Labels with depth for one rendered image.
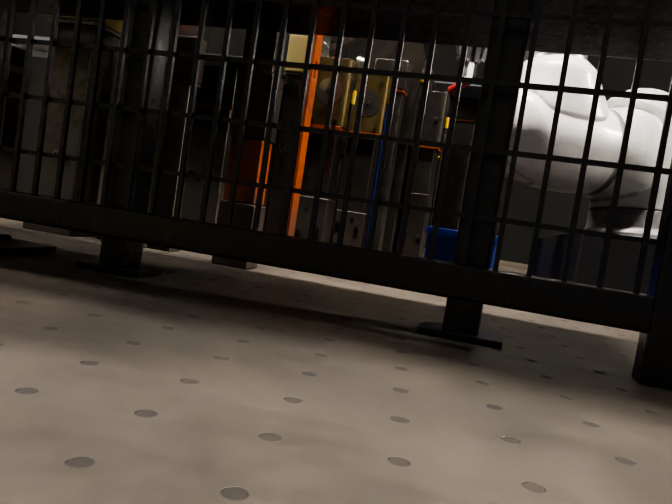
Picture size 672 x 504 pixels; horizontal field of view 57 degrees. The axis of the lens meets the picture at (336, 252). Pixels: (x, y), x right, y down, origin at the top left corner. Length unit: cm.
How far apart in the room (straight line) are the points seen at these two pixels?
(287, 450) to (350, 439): 3
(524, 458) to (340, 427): 8
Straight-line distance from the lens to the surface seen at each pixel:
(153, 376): 31
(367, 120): 125
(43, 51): 129
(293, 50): 106
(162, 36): 65
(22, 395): 28
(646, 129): 118
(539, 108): 106
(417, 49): 140
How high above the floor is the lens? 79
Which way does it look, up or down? 4 degrees down
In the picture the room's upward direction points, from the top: 9 degrees clockwise
